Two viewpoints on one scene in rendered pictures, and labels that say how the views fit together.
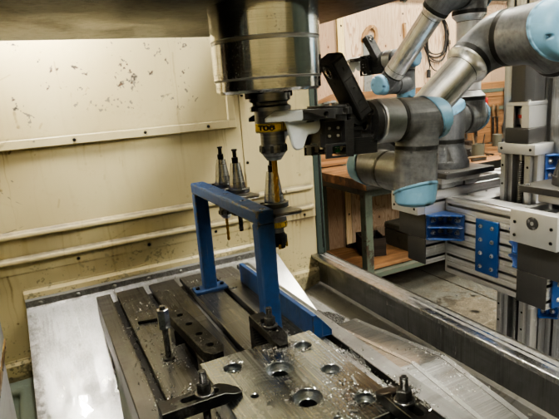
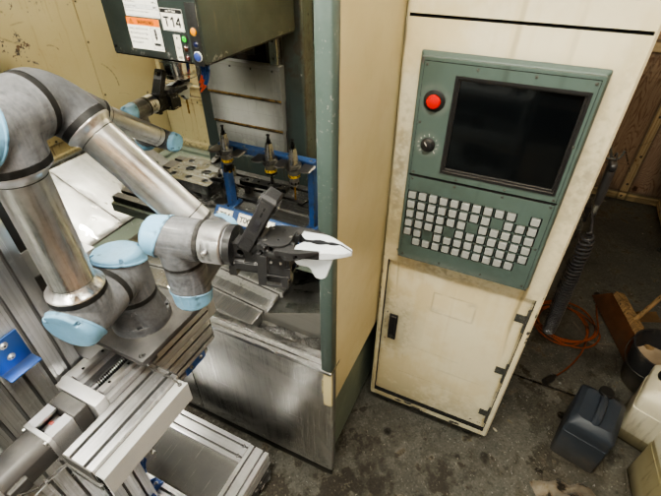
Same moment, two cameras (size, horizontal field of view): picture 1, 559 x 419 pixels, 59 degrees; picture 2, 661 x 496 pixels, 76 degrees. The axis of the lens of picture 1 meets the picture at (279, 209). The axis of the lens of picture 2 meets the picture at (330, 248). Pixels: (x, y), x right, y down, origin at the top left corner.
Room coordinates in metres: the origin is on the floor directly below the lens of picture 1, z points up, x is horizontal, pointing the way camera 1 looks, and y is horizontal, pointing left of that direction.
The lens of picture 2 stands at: (2.65, -0.71, 2.01)
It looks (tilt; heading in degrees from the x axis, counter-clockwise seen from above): 38 degrees down; 141
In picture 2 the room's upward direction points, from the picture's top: straight up
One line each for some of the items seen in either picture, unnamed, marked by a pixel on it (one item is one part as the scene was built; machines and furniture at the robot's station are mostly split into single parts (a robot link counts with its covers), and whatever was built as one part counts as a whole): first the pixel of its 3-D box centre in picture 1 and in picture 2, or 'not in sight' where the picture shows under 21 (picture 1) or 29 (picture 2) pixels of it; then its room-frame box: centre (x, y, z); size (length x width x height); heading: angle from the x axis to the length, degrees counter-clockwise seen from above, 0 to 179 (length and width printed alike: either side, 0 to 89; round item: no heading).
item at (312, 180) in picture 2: (205, 242); (313, 198); (1.39, 0.23, 1.05); 0.10 x 0.05 x 0.30; 115
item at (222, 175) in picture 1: (221, 170); (292, 155); (1.36, 0.15, 1.26); 0.04 x 0.04 x 0.07
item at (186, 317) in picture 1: (195, 342); (264, 188); (1.00, 0.21, 0.93); 0.26 x 0.05 x 0.06; 30
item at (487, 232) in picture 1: (486, 248); not in sight; (1.47, -0.64, 0.94); 0.09 x 0.01 x 0.18; 25
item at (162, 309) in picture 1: (165, 332); not in sight; (0.99, 0.27, 0.96); 0.03 x 0.03 x 0.13
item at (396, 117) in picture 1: (380, 120); (150, 104); (0.85, -0.18, 1.40); 0.08 x 0.05 x 0.08; 25
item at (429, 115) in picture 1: (418, 120); (136, 111); (0.88, -0.26, 1.39); 0.11 x 0.08 x 0.09; 115
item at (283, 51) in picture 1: (265, 50); (178, 60); (0.76, 0.00, 1.52); 0.16 x 0.16 x 0.12
